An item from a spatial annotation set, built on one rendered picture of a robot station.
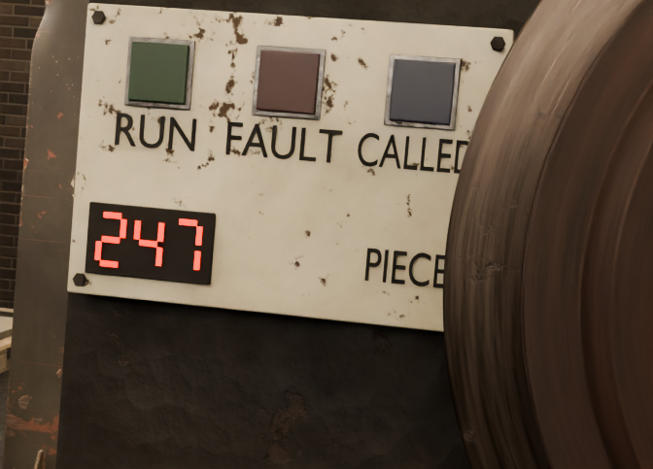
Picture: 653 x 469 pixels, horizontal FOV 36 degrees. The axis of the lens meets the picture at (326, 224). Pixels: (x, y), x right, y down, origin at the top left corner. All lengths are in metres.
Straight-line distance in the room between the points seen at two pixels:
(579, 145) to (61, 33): 2.91
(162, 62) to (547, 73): 0.25
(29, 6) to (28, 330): 4.25
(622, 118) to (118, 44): 0.32
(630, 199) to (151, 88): 0.31
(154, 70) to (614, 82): 0.29
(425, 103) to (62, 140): 2.71
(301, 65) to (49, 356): 2.77
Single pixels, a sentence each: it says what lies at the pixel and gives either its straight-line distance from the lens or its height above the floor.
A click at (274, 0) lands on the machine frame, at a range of 0.64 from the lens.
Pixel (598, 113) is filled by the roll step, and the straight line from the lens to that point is 0.45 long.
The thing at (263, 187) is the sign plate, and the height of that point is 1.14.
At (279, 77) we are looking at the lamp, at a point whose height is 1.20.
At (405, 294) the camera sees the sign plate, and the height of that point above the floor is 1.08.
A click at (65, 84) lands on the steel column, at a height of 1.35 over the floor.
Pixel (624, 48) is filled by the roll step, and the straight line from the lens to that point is 0.46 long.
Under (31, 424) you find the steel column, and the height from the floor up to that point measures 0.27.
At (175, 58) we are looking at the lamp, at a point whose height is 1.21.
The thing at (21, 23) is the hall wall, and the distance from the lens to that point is 7.33.
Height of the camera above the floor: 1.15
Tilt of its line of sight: 3 degrees down
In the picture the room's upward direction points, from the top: 5 degrees clockwise
